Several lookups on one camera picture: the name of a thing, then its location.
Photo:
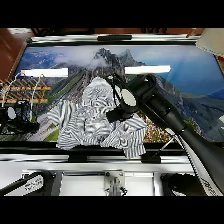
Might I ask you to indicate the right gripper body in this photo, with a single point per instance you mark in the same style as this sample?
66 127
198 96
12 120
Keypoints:
118 115

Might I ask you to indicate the blue white striped shirt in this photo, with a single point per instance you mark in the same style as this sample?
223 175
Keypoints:
90 123

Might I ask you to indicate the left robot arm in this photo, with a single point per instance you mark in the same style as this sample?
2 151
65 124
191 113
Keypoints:
23 125

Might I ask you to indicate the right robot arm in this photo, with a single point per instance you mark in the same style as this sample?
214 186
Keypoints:
166 110

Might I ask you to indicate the white cloth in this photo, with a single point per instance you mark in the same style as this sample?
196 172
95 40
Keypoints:
211 41

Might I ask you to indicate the silver frame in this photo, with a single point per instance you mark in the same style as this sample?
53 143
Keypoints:
100 166

